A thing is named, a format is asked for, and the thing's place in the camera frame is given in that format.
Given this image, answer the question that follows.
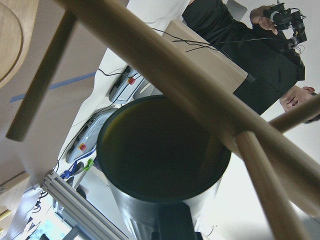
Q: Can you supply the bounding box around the yellow plastic knife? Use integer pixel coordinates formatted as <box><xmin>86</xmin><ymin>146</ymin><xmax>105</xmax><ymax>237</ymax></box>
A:
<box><xmin>0</xmin><ymin>209</ymin><xmax>12</xmax><ymax>221</ymax></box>

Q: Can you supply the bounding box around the cardboard box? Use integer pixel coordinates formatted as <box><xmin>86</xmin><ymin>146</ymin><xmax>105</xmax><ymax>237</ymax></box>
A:
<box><xmin>162</xmin><ymin>20</ymin><xmax>248</xmax><ymax>93</ymax></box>

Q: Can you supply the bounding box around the handheld black controller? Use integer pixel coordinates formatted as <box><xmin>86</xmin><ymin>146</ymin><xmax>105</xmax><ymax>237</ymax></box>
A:
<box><xmin>263</xmin><ymin>1</ymin><xmax>307</xmax><ymax>50</ymax></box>

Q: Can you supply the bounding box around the blue lanyard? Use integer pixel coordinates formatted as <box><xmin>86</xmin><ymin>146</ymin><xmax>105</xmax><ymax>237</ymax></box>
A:
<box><xmin>60</xmin><ymin>149</ymin><xmax>97</xmax><ymax>180</ymax></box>

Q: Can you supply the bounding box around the wooden cup storage rack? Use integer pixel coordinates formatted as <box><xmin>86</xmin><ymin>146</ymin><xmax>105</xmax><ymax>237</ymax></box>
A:
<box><xmin>6</xmin><ymin>0</ymin><xmax>320</xmax><ymax>240</ymax></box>

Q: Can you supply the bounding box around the aluminium frame post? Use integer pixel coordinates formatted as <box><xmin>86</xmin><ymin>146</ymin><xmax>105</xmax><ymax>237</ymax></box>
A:
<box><xmin>40</xmin><ymin>170</ymin><xmax>128</xmax><ymax>240</ymax></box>

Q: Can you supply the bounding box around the blue mug yellow inside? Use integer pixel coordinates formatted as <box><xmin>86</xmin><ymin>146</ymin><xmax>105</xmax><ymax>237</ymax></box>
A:
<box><xmin>97</xmin><ymin>95</ymin><xmax>231</xmax><ymax>240</ymax></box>

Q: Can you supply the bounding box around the standing person in black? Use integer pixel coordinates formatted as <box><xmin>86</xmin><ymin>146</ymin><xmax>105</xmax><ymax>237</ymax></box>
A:
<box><xmin>182</xmin><ymin>0</ymin><xmax>316</xmax><ymax>114</ymax></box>

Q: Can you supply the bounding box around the green clip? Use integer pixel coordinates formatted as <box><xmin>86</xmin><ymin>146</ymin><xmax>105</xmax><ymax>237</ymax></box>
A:
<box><xmin>83</xmin><ymin>158</ymin><xmax>94</xmax><ymax>171</ymax></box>

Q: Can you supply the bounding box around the teach pendant tablet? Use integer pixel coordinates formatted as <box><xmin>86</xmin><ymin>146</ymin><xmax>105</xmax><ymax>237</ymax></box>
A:
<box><xmin>108</xmin><ymin>66</ymin><xmax>145</xmax><ymax>105</ymax></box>
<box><xmin>65</xmin><ymin>108</ymin><xmax>117</xmax><ymax>164</ymax></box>

